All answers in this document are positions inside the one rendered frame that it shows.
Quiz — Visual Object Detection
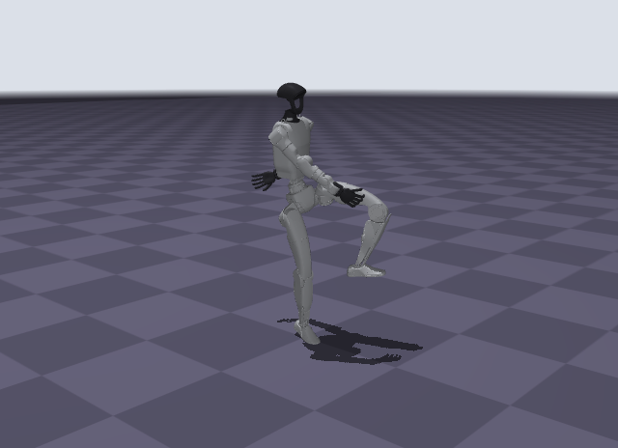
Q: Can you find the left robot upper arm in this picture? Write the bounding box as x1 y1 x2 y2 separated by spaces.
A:
301 116 314 131

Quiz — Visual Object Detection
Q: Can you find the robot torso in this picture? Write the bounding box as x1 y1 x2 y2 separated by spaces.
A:
272 114 319 214

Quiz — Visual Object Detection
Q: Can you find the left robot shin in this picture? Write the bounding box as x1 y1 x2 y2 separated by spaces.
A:
355 213 391 268

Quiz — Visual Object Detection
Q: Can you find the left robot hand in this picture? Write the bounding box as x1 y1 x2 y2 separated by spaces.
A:
251 169 282 191

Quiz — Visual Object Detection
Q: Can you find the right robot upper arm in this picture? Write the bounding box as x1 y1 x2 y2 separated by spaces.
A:
268 126 313 170

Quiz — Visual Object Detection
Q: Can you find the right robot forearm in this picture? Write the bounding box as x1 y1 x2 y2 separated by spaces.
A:
297 158 340 195

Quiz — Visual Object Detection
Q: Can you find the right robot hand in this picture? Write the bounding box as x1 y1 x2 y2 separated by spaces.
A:
332 182 365 208

